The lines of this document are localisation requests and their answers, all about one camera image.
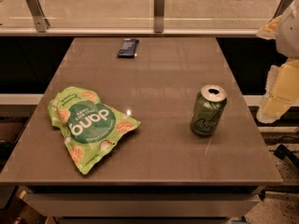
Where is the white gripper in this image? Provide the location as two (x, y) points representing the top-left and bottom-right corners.
(256, 0), (299, 124)

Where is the green soda can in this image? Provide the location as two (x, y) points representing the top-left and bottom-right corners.
(191, 85), (227, 136)

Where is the dark blue rxbar wrapper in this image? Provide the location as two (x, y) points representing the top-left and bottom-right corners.
(118, 38), (139, 58)

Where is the green dang chips bag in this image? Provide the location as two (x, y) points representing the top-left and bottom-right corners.
(48, 87), (141, 175)

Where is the glass railing panel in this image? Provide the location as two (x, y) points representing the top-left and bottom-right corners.
(0, 0), (299, 30)

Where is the right metal rail bracket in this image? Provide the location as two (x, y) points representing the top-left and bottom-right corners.
(274, 0), (294, 18)

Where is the metal rail bracket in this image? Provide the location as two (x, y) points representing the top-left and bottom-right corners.
(154, 0), (164, 33)
(274, 0), (294, 18)
(25, 0), (50, 33)

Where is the black cable on floor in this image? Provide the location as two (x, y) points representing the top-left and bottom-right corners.
(268, 135), (299, 170)

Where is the middle metal rail bracket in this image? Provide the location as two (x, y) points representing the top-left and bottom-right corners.
(154, 0), (164, 33)

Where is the left metal rail bracket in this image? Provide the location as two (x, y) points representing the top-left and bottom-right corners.
(25, 0), (50, 33)

